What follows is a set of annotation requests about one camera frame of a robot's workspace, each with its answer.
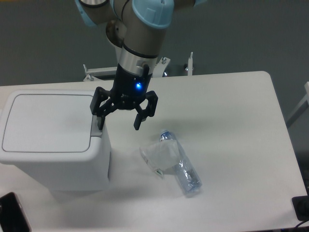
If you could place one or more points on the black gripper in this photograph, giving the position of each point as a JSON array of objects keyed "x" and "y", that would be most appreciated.
[{"x": 127, "y": 93}]

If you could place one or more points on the white push-button trash can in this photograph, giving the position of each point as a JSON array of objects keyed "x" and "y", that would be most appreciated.
[{"x": 53, "y": 137}]

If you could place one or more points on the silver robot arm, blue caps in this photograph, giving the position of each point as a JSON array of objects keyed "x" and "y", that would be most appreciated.
[{"x": 145, "y": 23}]

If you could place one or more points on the crumpled clear plastic bag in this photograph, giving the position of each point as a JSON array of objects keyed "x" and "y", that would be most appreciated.
[{"x": 161, "y": 156}]

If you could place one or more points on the clear plastic water bottle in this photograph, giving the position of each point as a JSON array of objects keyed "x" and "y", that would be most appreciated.
[{"x": 186, "y": 174}]

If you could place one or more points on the black phone with case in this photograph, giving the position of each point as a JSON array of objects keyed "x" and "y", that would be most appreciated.
[{"x": 12, "y": 216}]

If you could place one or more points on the white metal mounting frame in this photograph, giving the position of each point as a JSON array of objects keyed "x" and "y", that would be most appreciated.
[{"x": 162, "y": 69}]

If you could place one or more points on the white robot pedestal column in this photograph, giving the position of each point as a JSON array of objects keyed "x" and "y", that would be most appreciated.
[{"x": 115, "y": 32}]

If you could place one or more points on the white table leg frame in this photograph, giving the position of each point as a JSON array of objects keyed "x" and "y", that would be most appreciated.
[{"x": 300, "y": 108}]

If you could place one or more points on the black device with cable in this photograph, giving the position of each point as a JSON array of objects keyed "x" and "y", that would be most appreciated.
[{"x": 301, "y": 207}]

